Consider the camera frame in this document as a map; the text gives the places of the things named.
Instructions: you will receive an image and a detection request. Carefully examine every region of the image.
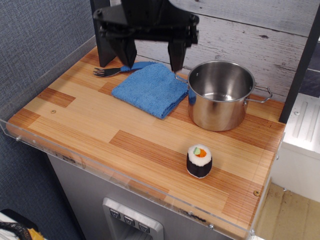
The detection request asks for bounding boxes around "plush sushi roll toy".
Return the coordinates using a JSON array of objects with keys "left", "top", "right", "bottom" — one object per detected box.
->
[{"left": 186, "top": 144, "right": 213, "bottom": 179}]

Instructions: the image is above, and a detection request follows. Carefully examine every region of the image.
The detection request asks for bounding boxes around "black left frame post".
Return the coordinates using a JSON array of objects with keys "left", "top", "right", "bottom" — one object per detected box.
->
[{"left": 90, "top": 0, "right": 116, "bottom": 68}]

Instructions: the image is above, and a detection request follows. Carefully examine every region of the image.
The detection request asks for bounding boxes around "clear acrylic table guard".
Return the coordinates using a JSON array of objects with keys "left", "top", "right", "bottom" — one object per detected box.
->
[{"left": 4, "top": 38, "right": 285, "bottom": 240}]

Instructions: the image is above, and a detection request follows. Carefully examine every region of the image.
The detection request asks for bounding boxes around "stainless steel pot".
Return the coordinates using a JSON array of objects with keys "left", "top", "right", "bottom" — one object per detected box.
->
[{"left": 174, "top": 60, "right": 273, "bottom": 132}]

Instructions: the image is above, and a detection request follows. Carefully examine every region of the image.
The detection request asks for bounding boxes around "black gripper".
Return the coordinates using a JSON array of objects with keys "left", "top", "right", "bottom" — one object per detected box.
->
[{"left": 93, "top": 0, "right": 200, "bottom": 73}]

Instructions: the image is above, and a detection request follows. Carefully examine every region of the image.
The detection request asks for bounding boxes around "black right frame post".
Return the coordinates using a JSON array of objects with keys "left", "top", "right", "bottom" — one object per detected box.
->
[{"left": 278, "top": 6, "right": 320, "bottom": 124}]

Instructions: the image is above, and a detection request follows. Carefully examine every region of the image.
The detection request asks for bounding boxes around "grey cabinet with dispenser panel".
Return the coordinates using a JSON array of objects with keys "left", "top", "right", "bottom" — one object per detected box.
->
[{"left": 48, "top": 155, "right": 229, "bottom": 240}]

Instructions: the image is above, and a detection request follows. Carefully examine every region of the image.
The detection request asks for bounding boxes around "blue folded towel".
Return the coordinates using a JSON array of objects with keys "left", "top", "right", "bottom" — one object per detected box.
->
[{"left": 111, "top": 63, "right": 188, "bottom": 119}]

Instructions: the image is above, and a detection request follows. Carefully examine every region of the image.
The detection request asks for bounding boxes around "yellow object at corner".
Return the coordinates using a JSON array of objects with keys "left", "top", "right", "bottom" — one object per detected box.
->
[{"left": 28, "top": 228, "right": 46, "bottom": 240}]

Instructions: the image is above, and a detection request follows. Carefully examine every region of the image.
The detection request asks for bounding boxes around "black frame post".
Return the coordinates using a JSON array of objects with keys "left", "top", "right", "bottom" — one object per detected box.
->
[
  {"left": 278, "top": 6, "right": 320, "bottom": 124},
  {"left": 90, "top": 0, "right": 116, "bottom": 68}
]

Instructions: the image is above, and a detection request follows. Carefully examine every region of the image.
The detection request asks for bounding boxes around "white toy sink unit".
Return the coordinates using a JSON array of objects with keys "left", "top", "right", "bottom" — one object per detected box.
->
[{"left": 270, "top": 93, "right": 320, "bottom": 202}]

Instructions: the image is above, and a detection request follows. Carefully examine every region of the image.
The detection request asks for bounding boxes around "fork with blue handle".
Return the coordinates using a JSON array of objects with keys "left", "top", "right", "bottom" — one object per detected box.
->
[{"left": 93, "top": 61, "right": 156, "bottom": 78}]

